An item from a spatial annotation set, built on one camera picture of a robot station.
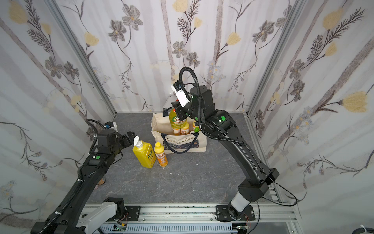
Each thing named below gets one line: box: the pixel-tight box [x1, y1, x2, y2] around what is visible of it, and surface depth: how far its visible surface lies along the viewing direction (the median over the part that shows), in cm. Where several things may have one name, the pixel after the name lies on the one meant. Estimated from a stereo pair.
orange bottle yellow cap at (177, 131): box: [172, 127, 182, 136], surface depth 93 cm
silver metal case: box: [162, 95, 178, 110], surface depth 114 cm
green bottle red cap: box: [168, 107, 188, 130], surface depth 71 cm
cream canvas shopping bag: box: [150, 112, 207, 154], surface depth 87 cm
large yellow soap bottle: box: [132, 135, 157, 169], surface depth 78 cm
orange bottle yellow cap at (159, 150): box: [153, 141, 169, 168], surface depth 79 cm
